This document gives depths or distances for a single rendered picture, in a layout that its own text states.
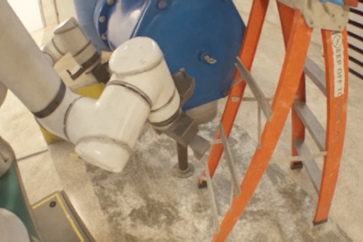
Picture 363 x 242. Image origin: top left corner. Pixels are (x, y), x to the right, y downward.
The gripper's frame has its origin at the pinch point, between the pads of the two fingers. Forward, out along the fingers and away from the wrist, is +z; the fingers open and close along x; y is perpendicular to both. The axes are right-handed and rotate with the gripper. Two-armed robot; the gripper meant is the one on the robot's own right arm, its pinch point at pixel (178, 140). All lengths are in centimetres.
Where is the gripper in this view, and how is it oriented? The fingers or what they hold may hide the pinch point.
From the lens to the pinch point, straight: 68.1
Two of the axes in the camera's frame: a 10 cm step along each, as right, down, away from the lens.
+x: 7.7, 4.5, -4.4
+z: 2.1, 4.7, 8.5
